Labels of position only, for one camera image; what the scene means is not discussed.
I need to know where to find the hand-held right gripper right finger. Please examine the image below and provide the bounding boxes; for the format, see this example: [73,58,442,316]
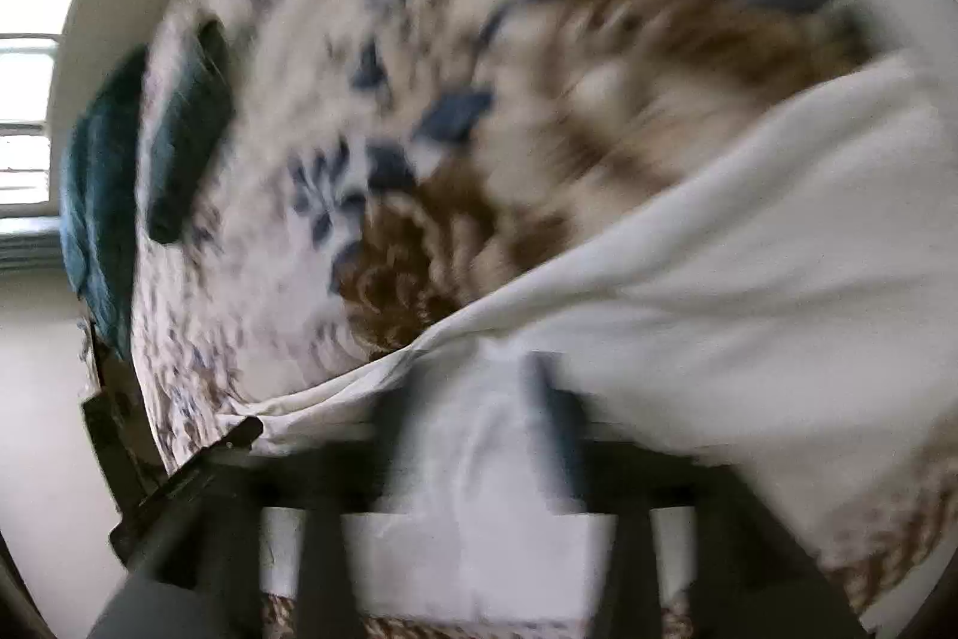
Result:
[527,350,869,639]

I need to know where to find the floral blanket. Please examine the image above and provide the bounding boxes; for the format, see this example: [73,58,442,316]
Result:
[131,0,957,639]

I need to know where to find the window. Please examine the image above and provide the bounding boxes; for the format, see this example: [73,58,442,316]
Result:
[0,0,80,221]

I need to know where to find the dark blue folded cloth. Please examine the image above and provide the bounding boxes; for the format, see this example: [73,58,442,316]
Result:
[145,17,238,247]

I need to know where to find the white pants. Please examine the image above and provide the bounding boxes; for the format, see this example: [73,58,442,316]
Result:
[239,51,957,625]

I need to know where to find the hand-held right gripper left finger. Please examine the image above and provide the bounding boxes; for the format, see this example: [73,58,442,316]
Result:
[198,377,424,639]

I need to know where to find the teal folded quilt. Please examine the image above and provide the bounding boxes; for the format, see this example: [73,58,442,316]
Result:
[60,44,151,363]

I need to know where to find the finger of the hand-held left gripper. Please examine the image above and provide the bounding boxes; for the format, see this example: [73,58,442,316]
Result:
[108,416,265,569]
[81,394,152,514]

